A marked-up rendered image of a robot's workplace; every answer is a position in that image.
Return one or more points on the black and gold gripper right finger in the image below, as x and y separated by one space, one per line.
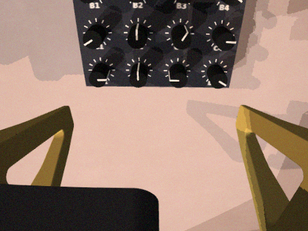
273 209

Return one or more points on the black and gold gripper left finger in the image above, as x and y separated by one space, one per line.
19 140

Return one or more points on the black knob box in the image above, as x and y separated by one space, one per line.
128 42

